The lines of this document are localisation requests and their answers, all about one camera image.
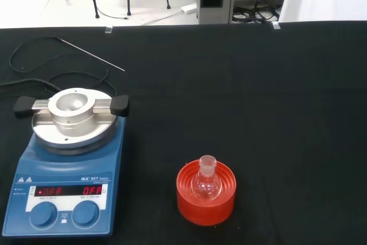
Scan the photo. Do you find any thin black probe cable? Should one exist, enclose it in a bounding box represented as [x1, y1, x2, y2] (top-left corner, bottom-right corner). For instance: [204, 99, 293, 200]
[9, 36, 117, 97]

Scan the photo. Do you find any blue-base heater with steel plate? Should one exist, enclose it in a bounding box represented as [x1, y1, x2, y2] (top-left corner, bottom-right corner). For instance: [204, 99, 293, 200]
[1, 87, 130, 238]

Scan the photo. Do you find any white power strip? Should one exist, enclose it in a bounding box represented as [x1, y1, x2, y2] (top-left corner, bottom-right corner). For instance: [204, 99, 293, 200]
[181, 3, 198, 14]

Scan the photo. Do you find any clear round-bottom glass flask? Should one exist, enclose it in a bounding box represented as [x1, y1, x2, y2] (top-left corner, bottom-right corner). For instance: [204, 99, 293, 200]
[192, 155, 223, 201]

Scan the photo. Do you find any black bench cloth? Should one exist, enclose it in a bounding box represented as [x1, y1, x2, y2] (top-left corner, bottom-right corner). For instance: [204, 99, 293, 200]
[0, 21, 367, 245]

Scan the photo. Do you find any red ribbed flask stand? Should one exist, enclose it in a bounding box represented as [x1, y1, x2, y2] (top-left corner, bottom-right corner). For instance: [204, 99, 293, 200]
[176, 159, 237, 227]

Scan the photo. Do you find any thin metal probe rod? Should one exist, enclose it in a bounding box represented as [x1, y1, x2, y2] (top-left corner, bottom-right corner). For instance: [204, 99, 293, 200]
[56, 37, 126, 72]

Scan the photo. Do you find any thick black power cable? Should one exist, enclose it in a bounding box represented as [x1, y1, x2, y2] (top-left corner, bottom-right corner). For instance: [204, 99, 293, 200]
[0, 77, 63, 93]

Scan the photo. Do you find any white power strip cable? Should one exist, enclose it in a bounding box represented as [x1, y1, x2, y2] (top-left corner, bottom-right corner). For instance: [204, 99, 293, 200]
[140, 9, 184, 26]

